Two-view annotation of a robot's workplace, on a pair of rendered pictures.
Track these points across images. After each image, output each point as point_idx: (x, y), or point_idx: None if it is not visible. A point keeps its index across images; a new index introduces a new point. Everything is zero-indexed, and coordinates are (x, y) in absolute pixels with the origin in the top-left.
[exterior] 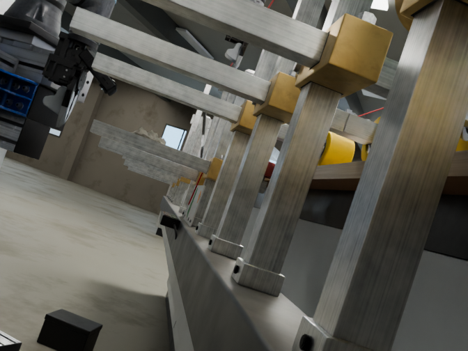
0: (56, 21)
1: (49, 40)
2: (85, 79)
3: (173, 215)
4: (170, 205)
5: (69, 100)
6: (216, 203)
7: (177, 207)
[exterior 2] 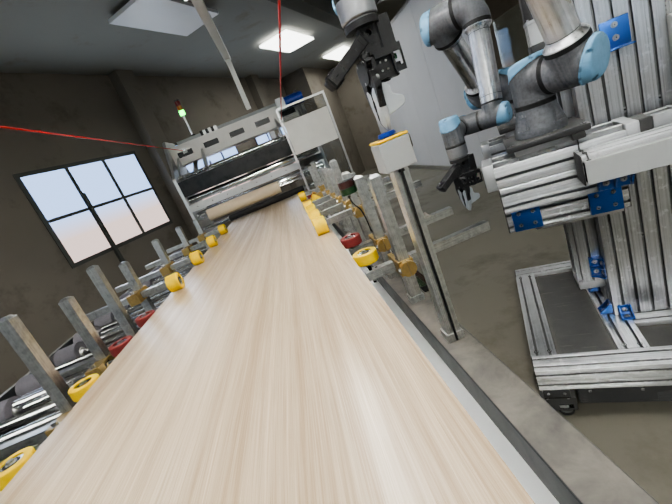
0: (515, 124)
1: (504, 146)
2: (460, 181)
3: (417, 278)
4: (635, 483)
5: (458, 195)
6: None
7: (580, 457)
